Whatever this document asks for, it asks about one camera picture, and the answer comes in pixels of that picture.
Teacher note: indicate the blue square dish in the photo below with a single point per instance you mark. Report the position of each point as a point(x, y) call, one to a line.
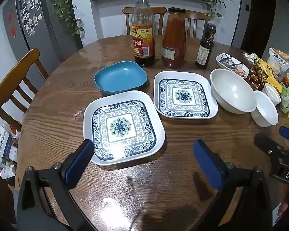
point(120, 77)

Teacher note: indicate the red sauce glass bottle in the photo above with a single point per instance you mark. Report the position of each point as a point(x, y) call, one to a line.
point(173, 41)

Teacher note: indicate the person's right hand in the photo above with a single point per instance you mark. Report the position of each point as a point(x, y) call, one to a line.
point(284, 207)

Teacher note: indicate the grey refrigerator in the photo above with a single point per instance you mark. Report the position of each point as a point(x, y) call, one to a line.
point(50, 28)

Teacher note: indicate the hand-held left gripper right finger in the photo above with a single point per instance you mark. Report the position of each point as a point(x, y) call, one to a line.
point(207, 163)

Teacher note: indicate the clear snack bag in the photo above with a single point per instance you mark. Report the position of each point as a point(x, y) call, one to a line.
point(278, 62)

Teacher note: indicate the green trailing plant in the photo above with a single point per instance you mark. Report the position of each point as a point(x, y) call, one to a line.
point(215, 7)

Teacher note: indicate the pink brown item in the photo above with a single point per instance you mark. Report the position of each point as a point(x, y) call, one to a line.
point(239, 71)

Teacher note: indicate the small white bowl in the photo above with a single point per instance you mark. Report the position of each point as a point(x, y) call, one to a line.
point(265, 110)

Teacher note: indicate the wooden chair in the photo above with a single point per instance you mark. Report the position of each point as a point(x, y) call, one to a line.
point(195, 16)
point(159, 10)
point(16, 77)

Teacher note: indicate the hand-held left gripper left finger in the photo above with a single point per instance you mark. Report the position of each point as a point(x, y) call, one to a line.
point(78, 163)

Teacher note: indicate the small dark sauce bottle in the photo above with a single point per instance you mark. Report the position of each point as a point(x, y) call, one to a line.
point(204, 50)

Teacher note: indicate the group of fridge magnets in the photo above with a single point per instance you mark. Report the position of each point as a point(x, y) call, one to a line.
point(26, 16)

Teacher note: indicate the green packet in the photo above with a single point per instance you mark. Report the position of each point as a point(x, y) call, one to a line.
point(287, 96)

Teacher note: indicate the crumpled white wrapper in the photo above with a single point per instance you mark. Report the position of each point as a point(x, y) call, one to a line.
point(250, 56)

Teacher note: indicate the metal tools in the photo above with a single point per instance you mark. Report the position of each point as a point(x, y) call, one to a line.
point(227, 61)

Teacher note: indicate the yellow-capped vinegar bottle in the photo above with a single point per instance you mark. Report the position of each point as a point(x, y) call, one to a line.
point(143, 28)

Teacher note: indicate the large white bowl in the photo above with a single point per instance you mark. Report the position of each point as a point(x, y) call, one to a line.
point(231, 91)

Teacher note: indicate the red paper decoration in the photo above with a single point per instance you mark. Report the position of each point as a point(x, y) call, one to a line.
point(13, 31)

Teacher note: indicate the large patterned square plate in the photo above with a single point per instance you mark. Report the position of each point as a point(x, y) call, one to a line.
point(124, 127)

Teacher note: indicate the white rectangular dish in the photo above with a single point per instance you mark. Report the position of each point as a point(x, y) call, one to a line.
point(221, 58)

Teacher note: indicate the green hanging vine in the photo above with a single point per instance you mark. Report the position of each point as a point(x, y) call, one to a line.
point(62, 9)

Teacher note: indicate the dark doorway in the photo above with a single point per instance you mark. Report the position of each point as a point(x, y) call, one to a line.
point(260, 24)

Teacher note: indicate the pile of boxes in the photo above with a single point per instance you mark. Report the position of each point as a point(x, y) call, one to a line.
point(4, 146)

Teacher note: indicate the small patterned square plate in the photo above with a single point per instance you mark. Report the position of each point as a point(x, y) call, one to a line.
point(184, 96)

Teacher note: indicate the white ramekin cup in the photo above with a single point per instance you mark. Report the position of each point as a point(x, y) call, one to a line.
point(272, 93)

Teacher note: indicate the yellow black snack packet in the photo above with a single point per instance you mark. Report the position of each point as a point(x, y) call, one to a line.
point(265, 73)

